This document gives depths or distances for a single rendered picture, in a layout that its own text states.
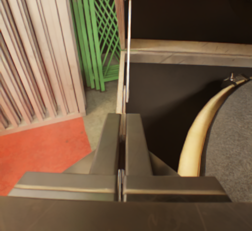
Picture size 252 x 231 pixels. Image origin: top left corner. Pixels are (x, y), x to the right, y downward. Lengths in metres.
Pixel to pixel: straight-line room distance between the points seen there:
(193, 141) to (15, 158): 1.41
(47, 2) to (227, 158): 1.19
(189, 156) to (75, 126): 1.37
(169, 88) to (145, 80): 0.09
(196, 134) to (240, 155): 0.08
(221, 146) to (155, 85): 0.37
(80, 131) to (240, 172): 1.38
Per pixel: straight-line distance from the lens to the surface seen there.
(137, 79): 0.61
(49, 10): 1.28
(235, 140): 0.35
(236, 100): 0.43
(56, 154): 1.50
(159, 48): 0.57
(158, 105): 0.70
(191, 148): 0.34
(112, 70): 1.97
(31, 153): 1.58
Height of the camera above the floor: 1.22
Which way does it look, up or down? 44 degrees down
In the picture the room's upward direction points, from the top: 2 degrees clockwise
